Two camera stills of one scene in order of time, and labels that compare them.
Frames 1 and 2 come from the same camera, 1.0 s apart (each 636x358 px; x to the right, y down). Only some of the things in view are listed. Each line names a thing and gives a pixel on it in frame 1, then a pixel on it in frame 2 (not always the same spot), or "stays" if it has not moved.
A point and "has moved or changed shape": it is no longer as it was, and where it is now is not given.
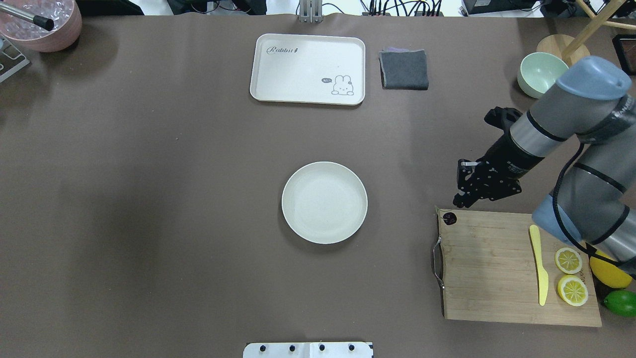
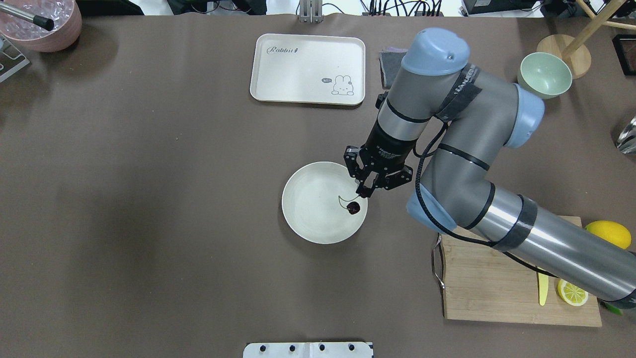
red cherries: [449, 218] has moved or changed shape
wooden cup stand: [573, 49] stays
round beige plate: [324, 203] stays
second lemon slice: [573, 291] stays
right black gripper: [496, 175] to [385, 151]
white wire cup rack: [11, 60] stays
